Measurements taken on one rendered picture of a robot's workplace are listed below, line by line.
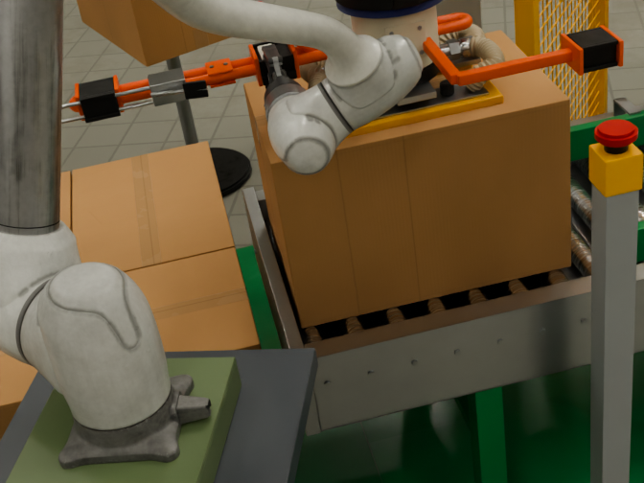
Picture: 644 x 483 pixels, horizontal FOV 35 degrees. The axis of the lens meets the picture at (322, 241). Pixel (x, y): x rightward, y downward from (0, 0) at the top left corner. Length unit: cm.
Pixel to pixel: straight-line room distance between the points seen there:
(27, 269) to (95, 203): 125
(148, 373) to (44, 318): 17
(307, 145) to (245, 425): 46
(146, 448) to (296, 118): 59
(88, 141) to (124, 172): 156
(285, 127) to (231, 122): 266
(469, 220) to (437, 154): 18
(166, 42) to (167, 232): 96
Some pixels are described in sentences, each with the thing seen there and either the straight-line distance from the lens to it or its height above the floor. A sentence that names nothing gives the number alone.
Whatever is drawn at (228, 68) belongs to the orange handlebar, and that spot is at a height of 109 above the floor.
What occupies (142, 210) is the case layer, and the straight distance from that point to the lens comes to 274.
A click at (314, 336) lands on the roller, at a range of 215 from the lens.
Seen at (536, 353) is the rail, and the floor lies 47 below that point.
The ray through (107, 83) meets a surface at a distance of 207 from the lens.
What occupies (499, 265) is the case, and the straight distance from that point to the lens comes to 222.
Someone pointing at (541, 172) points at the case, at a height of 80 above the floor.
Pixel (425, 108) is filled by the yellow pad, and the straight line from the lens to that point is 205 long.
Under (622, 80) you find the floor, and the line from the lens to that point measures 438.
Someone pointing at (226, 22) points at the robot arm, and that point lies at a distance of 156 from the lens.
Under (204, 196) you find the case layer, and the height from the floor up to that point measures 54.
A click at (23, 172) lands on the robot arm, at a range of 158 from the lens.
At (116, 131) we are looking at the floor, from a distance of 452.
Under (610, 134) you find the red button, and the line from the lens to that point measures 176.
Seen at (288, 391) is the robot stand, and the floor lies 75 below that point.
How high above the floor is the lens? 187
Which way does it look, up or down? 33 degrees down
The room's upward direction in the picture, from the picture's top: 9 degrees counter-clockwise
